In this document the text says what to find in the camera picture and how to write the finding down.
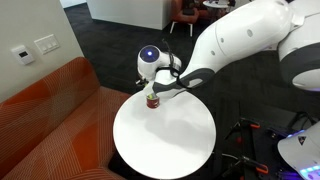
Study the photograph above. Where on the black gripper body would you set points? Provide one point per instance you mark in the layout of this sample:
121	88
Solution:
140	82

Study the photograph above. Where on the yellow-green marker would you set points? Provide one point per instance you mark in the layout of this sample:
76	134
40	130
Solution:
151	96

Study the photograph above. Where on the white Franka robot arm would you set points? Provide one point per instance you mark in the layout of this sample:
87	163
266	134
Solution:
240	36

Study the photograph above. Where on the red patterned mug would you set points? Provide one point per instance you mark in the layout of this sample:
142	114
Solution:
153	103

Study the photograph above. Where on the white counter block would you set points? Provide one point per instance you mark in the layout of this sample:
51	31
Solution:
130	11

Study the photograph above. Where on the orange chair white legs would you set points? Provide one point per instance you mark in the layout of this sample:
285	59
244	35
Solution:
186	18

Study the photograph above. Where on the black bag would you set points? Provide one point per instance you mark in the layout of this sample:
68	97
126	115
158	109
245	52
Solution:
189	9

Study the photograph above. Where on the orange patterned sofa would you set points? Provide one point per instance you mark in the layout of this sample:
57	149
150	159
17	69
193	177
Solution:
50	116

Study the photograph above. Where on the small round white table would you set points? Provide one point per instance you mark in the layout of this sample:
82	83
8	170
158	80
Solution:
215	4

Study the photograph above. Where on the black robot mounting stand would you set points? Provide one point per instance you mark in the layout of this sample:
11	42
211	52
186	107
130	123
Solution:
263	150

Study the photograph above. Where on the white light switch plate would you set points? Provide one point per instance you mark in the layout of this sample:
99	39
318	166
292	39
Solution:
46	44

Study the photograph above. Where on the white wall thermostat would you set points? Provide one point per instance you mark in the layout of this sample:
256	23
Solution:
23	55

